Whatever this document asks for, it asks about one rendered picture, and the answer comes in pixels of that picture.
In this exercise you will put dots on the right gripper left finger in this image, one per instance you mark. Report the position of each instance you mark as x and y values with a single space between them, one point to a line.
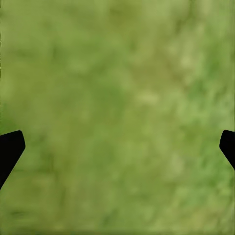
12 145

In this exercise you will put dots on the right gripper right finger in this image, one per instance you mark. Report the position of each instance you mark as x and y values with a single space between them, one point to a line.
227 146

